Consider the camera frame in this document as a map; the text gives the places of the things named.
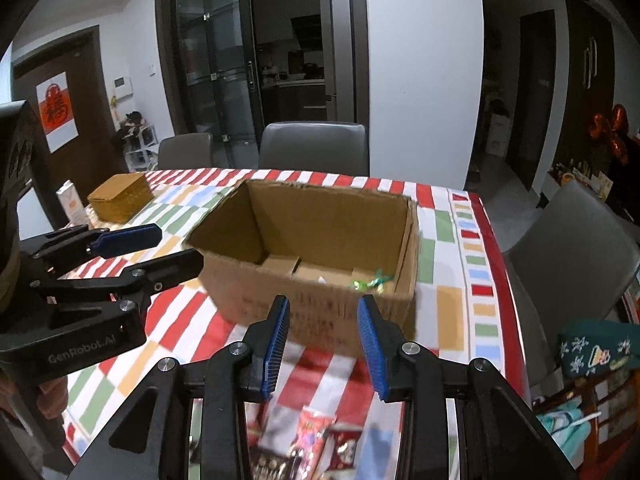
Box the grey chair left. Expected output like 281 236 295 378
157 133 214 170

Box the person left hand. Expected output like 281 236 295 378
0 373 68 419

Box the grey chair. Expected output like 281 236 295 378
157 133 214 170
503 181 639 386
258 122 370 177

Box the grey chair middle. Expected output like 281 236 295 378
258 122 370 177

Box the red fu door poster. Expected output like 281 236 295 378
36 72 78 153

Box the brown cardboard box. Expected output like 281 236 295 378
184 180 419 358

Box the green lollipop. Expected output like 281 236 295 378
349 269 395 294

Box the white carton box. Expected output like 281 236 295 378
56 180 90 226

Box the red white snack packet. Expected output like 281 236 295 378
290 406 363 480

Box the white shelf with toys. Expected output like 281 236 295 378
114 110 160 172

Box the woven wicker basket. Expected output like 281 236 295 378
88 172 153 224

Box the grey chair right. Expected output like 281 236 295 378
503 181 639 386

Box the glass sliding door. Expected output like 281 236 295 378
155 0 370 168

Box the red foil balloon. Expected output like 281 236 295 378
588 104 629 164

